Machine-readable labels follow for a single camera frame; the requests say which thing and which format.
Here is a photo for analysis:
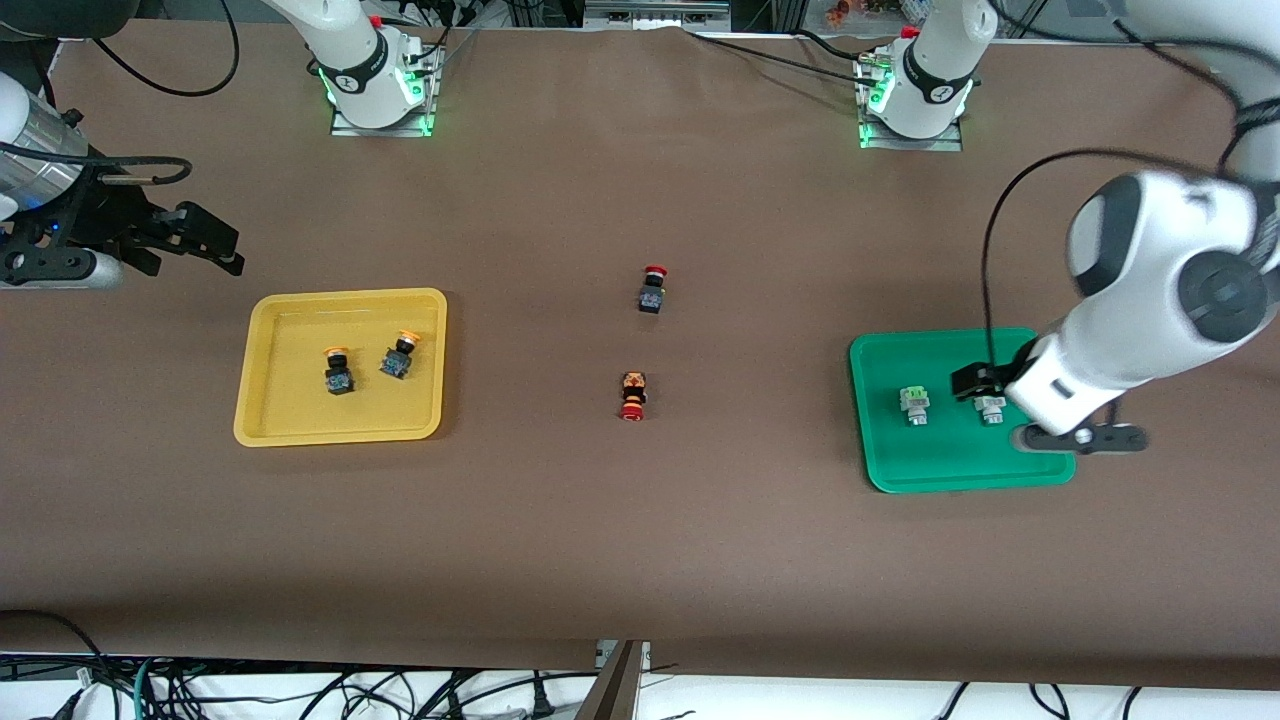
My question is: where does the green plastic tray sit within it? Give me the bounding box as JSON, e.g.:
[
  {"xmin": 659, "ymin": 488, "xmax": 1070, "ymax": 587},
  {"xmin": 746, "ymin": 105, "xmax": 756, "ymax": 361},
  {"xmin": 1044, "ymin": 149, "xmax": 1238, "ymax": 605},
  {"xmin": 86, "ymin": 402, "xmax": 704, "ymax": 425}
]
[{"xmin": 849, "ymin": 327, "xmax": 1077, "ymax": 494}]

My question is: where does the black base cable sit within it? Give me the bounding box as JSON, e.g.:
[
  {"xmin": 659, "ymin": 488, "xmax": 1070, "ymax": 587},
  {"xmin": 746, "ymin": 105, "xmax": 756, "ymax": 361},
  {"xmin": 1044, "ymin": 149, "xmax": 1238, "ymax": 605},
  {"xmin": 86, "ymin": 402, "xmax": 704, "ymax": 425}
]
[
  {"xmin": 798, "ymin": 28, "xmax": 881, "ymax": 63},
  {"xmin": 385, "ymin": 0, "xmax": 479, "ymax": 63},
  {"xmin": 685, "ymin": 28, "xmax": 873, "ymax": 81}
]

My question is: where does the aluminium table frame profile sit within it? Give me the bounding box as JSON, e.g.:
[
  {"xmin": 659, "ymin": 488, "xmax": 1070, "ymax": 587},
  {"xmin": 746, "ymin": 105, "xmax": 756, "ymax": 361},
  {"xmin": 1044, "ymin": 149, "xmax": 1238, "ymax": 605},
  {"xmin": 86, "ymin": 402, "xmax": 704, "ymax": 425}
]
[{"xmin": 575, "ymin": 640, "xmax": 652, "ymax": 720}]

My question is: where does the brown table mat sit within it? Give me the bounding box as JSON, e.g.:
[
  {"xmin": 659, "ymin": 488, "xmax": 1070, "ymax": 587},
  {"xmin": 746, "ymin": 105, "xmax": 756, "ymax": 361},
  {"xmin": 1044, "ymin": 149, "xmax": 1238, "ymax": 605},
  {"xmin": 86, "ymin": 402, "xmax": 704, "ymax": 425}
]
[{"xmin": 0, "ymin": 25, "xmax": 1280, "ymax": 691}]

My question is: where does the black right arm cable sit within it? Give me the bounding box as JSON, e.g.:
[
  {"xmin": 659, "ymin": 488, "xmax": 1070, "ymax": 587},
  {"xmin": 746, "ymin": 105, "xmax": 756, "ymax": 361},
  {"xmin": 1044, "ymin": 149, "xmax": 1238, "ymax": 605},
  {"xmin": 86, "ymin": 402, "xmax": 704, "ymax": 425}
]
[{"xmin": 95, "ymin": 0, "xmax": 241, "ymax": 100}]

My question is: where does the green floor cable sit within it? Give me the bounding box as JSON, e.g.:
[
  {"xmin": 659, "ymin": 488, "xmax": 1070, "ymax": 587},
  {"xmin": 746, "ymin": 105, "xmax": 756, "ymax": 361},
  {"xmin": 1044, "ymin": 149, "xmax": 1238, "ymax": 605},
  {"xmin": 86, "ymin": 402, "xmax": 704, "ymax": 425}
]
[{"xmin": 130, "ymin": 655, "xmax": 161, "ymax": 720}]

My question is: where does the yellow plastic tray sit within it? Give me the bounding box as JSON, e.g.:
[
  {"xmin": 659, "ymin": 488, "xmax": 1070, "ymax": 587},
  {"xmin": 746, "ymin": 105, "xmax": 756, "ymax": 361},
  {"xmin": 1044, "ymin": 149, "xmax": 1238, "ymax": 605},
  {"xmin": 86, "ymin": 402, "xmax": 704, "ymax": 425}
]
[{"xmin": 233, "ymin": 288, "xmax": 448, "ymax": 448}]

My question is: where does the aluminium rack frame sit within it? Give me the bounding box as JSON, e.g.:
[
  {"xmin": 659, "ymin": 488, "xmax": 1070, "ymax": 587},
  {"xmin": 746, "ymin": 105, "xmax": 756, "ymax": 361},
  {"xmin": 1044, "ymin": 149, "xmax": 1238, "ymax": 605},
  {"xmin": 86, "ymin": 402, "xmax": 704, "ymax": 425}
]
[{"xmin": 585, "ymin": 0, "xmax": 732, "ymax": 32}]

